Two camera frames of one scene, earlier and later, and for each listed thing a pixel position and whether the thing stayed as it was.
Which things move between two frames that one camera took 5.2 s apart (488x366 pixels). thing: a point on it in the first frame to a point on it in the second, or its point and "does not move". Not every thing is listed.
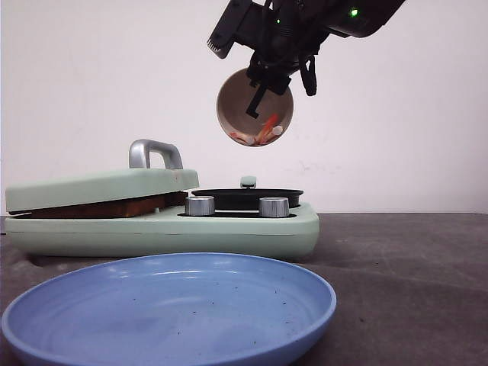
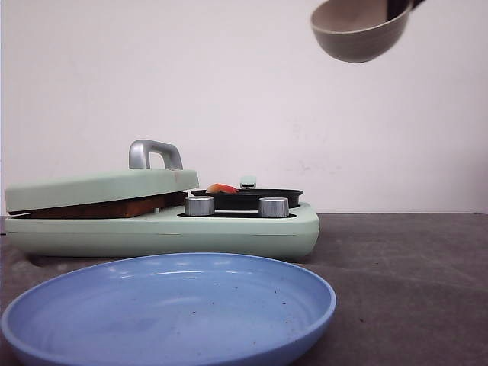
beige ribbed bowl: x=235 y=97 to x=354 y=30
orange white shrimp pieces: x=268 y=131 to x=217 y=187
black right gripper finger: x=256 y=101 to x=396 y=8
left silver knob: x=200 y=205 does not move
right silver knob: x=274 y=207 does not move
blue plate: x=176 y=309 does not move
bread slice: x=115 y=209 does not move
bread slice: x=177 y=198 does not move
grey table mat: x=410 y=289 does not move
